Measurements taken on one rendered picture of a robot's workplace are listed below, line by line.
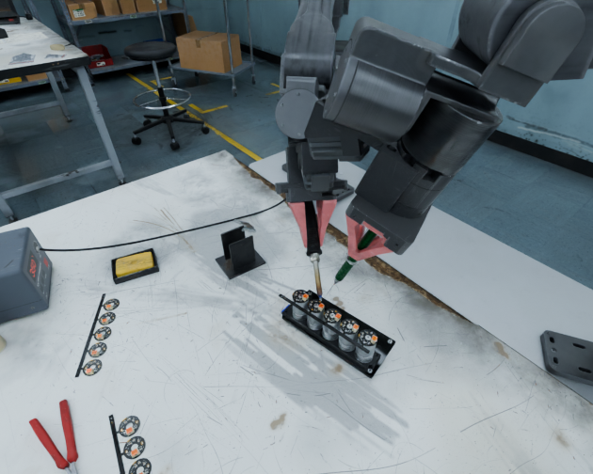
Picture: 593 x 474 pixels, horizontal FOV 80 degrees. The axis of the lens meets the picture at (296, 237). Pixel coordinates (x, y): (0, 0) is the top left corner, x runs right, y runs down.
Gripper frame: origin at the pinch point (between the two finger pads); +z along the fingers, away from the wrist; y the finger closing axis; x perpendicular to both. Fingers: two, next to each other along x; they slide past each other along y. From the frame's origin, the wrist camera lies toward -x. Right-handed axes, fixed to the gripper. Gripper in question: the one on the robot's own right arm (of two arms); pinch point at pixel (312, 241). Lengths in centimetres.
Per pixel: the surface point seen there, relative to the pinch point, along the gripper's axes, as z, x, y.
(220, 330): 12.6, -1.4, -15.1
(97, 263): 4.1, 13.5, -38.5
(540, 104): -41, 179, 182
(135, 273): 5.2, 8.9, -30.3
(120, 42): -160, 404, -157
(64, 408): 16.7, -10.7, -34.0
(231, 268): 6.0, 9.5, -13.8
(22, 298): 5.7, 1.5, -44.5
